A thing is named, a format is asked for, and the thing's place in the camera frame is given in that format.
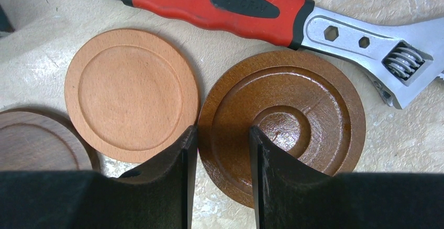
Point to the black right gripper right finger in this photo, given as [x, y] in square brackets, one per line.
[289, 194]

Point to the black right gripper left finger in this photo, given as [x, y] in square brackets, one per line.
[156, 194]

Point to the glossy brown ringed coaster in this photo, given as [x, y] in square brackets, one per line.
[303, 104]

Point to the light orange coaster back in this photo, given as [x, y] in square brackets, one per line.
[130, 94]

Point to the dark walnut coaster back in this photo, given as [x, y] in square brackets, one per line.
[38, 140]

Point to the red handled adjustable wrench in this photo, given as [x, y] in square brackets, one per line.
[401, 61]

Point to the dark grey network switch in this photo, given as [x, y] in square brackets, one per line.
[5, 25]

